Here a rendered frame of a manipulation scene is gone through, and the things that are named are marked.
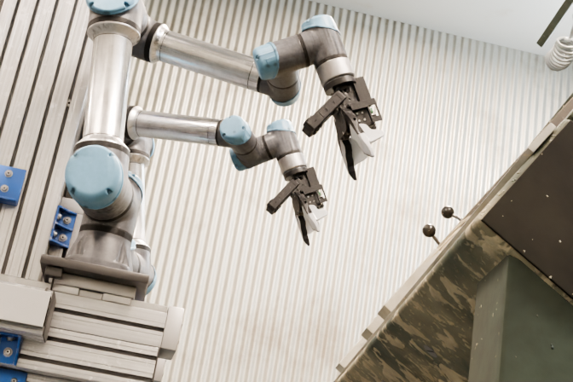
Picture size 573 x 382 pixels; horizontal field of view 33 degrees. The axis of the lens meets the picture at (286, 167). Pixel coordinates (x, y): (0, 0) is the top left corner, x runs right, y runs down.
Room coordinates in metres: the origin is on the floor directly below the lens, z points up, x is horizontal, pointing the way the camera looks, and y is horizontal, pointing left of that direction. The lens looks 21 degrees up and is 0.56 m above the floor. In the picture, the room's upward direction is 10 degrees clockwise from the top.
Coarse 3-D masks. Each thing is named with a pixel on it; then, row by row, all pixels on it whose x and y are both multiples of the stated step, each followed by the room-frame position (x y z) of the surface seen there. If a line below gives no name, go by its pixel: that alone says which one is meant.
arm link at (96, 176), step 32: (96, 0) 1.87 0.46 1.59; (128, 0) 1.87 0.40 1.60; (96, 32) 1.91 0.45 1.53; (128, 32) 1.91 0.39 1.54; (96, 64) 1.90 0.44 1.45; (128, 64) 1.92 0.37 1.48; (96, 96) 1.90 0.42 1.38; (96, 128) 1.89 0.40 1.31; (96, 160) 1.86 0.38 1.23; (128, 160) 1.93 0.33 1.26; (96, 192) 1.87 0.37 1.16; (128, 192) 1.95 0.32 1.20
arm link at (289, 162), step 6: (288, 156) 2.53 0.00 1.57; (294, 156) 2.53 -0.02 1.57; (300, 156) 2.54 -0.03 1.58; (282, 162) 2.55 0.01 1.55; (288, 162) 2.54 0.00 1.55; (294, 162) 2.53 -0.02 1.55; (300, 162) 2.54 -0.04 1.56; (282, 168) 2.55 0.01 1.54; (288, 168) 2.54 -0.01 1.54; (294, 168) 2.54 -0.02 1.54; (282, 174) 2.57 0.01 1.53
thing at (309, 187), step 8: (296, 168) 2.54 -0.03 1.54; (304, 168) 2.55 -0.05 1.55; (312, 168) 2.56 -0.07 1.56; (288, 176) 2.55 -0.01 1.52; (296, 176) 2.56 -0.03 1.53; (304, 176) 2.56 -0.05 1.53; (312, 176) 2.56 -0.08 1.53; (304, 184) 2.56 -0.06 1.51; (312, 184) 2.56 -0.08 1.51; (320, 184) 2.54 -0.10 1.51; (296, 192) 2.54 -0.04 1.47; (304, 192) 2.54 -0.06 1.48; (312, 192) 2.54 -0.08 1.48; (320, 192) 2.56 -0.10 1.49; (296, 200) 2.55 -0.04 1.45; (312, 200) 2.55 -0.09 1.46; (320, 200) 2.55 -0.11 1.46; (296, 208) 2.58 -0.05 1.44; (320, 208) 2.60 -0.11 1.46
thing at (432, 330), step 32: (544, 160) 0.68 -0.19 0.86; (512, 192) 0.68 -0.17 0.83; (544, 192) 0.68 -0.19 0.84; (480, 224) 0.68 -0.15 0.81; (512, 224) 0.68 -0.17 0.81; (544, 224) 0.68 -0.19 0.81; (448, 256) 0.77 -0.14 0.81; (480, 256) 0.72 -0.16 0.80; (512, 256) 0.68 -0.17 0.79; (544, 256) 0.68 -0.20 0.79; (416, 288) 0.90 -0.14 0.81; (448, 288) 0.83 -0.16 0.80; (416, 320) 0.97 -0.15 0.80; (448, 320) 0.90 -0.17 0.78; (384, 352) 1.15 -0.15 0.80; (416, 352) 1.06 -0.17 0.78; (448, 352) 0.98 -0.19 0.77
